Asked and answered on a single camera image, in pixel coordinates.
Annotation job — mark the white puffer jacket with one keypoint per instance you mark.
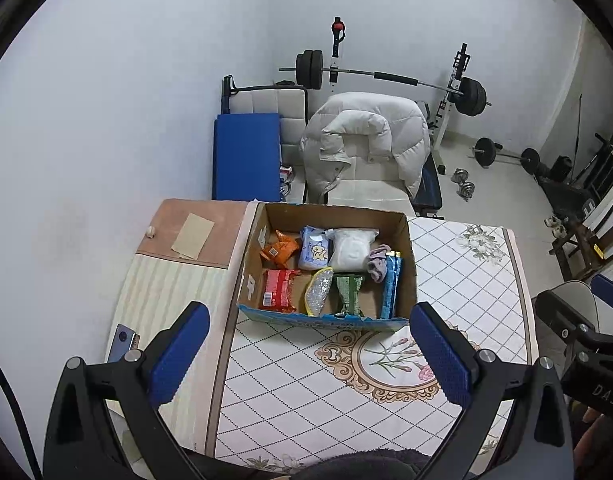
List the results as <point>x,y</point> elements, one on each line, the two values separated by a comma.
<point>366,125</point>

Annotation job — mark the grey upholstered chair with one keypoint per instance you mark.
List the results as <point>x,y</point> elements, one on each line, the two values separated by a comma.
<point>581,296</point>

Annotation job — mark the white barbell rack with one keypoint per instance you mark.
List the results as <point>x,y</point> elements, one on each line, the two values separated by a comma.
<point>444,110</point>

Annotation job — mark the yellow silver packet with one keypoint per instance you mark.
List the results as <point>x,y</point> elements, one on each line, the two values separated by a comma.
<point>319,292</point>

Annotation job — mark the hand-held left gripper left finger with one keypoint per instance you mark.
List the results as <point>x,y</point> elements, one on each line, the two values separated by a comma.
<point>179,355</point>

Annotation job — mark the pair of pale shoes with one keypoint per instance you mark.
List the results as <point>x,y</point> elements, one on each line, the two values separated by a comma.
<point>555,226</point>

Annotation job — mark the metal dumbbell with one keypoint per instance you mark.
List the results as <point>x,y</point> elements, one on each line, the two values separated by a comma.
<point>459,176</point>
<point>465,191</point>

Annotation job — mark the blue smartphone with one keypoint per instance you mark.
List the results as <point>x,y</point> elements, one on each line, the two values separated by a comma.
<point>120,342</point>

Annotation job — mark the white padded chair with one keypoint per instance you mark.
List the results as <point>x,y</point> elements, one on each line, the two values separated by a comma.
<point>366,192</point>

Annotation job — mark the thin black stick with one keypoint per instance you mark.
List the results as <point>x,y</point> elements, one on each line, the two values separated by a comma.
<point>578,135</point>

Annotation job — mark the barbell with black plates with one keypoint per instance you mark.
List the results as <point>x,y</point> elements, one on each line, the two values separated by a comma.
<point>396,77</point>

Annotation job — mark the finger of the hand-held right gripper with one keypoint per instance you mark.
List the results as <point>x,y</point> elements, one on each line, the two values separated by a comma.
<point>556,315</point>
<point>609,292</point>

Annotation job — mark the short barbell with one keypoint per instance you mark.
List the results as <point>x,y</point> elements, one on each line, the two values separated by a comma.
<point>485,150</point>

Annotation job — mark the light blue tissue pack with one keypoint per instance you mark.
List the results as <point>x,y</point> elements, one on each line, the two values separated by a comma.
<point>315,252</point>

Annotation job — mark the green soft packet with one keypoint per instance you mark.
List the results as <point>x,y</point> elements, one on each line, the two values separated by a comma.
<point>349,290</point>

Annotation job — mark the dark wooden chair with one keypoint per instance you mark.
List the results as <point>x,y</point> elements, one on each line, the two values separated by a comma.
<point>576,250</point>

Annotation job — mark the orange soft packet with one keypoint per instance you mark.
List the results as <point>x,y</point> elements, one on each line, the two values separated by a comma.
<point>281,250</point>

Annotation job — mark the grey socks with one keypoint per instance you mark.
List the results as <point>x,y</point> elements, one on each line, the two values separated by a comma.
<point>377,265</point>

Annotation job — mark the black weight plate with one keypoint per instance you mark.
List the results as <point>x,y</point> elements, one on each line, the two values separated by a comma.
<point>561,167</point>

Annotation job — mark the white cushioned folding chair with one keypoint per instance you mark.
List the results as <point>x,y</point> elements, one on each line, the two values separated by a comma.
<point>271,100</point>

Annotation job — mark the cardboard box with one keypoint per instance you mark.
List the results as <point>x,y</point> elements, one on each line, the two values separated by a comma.
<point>254,265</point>

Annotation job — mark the dark shelf unit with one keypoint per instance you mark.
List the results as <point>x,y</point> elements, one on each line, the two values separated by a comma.
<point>604,165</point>

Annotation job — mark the pink table mat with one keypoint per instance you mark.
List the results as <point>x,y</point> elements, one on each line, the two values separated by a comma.
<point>226,230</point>

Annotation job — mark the white plastic-wrapped pack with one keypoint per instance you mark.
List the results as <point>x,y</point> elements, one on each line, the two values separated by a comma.
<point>351,250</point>

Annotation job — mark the blue folded exercise mat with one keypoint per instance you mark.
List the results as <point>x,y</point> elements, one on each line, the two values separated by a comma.
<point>246,155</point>

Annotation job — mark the red and white box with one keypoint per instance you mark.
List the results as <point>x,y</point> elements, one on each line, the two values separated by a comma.
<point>285,174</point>

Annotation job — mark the long blue tissue packet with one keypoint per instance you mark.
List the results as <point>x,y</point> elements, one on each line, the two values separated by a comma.
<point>391,285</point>

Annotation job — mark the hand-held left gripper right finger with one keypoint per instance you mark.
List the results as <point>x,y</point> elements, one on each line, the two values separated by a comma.
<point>441,355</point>

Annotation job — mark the black weight bench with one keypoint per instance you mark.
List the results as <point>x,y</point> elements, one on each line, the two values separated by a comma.
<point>429,185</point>

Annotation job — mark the red soft packet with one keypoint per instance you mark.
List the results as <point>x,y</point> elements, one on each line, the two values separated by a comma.
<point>279,287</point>

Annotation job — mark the floral diamond-pattern tablecloth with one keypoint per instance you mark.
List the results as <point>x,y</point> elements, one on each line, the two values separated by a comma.
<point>296,390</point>

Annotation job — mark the person's dark fleece clothing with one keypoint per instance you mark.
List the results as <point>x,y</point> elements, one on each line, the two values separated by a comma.
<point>356,467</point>

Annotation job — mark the beige paper sheet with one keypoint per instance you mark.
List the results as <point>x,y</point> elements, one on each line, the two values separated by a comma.
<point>192,235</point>

